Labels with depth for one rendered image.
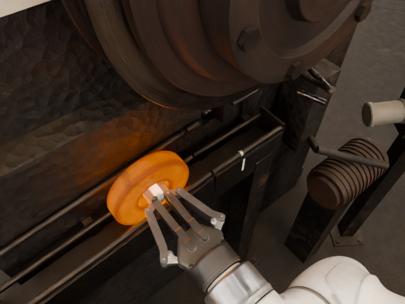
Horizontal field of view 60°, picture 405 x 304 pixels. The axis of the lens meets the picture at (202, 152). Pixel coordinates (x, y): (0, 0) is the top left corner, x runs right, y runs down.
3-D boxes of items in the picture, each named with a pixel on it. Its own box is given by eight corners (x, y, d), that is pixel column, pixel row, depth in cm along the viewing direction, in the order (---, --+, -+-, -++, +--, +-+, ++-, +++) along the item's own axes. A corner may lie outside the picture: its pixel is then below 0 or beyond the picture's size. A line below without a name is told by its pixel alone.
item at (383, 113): (359, 114, 89) (365, 97, 84) (395, 110, 88) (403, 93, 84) (367, 132, 85) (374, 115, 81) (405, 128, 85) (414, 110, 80)
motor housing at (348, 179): (275, 245, 134) (308, 163, 92) (313, 213, 142) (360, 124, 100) (301, 272, 128) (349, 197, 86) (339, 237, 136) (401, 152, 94)
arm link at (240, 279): (267, 297, 55) (241, 267, 58) (279, 281, 48) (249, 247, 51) (223, 336, 52) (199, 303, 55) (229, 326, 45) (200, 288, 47)
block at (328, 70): (266, 130, 96) (281, 57, 77) (286, 117, 99) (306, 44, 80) (295, 155, 90) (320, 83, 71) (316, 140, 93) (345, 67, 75)
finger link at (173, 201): (202, 242, 54) (210, 236, 54) (163, 190, 59) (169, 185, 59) (202, 250, 57) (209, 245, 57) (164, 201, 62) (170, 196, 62)
